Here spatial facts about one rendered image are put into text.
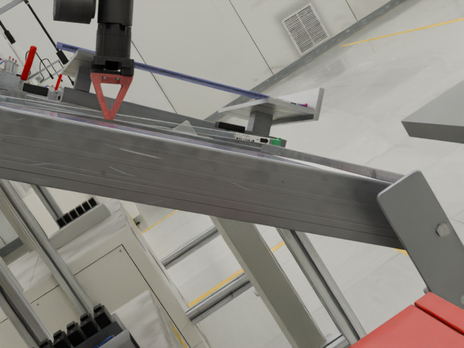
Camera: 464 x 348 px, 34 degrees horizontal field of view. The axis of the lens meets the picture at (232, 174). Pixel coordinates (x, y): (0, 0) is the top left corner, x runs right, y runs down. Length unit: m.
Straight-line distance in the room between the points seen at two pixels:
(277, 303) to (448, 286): 0.96
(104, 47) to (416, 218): 0.70
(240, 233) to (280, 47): 7.53
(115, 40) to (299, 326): 0.77
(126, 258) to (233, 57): 6.89
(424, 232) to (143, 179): 0.26
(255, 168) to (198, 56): 8.19
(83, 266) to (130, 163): 1.50
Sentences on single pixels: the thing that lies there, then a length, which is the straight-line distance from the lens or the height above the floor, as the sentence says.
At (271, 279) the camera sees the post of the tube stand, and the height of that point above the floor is 0.44.
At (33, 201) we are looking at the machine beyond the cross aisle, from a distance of 5.75.
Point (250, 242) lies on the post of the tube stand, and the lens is 1.64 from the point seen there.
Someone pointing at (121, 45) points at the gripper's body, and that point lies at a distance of 1.27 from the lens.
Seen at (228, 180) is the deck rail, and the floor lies 0.84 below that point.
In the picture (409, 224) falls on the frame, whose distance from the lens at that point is 0.72.
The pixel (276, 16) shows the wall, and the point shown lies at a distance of 9.11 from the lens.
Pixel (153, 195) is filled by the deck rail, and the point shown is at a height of 0.86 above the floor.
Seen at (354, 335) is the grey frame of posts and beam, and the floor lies 0.31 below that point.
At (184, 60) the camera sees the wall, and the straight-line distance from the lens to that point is 8.87.
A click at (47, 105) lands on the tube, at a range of 1.29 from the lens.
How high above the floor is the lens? 0.97
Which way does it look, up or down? 10 degrees down
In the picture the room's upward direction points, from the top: 32 degrees counter-clockwise
